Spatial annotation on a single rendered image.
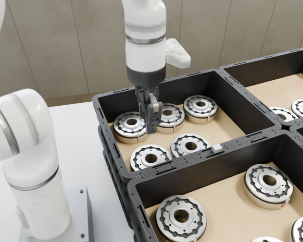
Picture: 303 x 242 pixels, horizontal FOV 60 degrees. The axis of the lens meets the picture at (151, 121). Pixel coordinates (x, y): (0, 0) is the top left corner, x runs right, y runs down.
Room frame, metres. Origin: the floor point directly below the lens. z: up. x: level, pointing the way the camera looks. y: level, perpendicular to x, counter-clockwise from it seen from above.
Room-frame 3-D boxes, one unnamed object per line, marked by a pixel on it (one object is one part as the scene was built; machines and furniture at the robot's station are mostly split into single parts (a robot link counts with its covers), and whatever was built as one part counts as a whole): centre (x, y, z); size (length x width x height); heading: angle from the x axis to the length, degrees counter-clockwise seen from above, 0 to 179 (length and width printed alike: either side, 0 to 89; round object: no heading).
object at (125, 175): (0.52, -0.08, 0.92); 0.40 x 0.30 x 0.02; 112
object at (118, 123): (0.55, 0.06, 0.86); 0.10 x 0.10 x 0.01
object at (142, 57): (0.45, -0.01, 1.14); 0.11 x 0.09 x 0.06; 106
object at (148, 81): (0.44, 0.01, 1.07); 0.08 x 0.08 x 0.09
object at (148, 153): (0.41, 0.00, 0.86); 0.05 x 0.05 x 0.01
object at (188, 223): (0.27, -0.06, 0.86); 0.05 x 0.05 x 0.01
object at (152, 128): (0.40, 0.00, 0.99); 0.03 x 0.01 x 0.05; 16
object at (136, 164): (0.41, 0.00, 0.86); 0.10 x 0.10 x 0.01
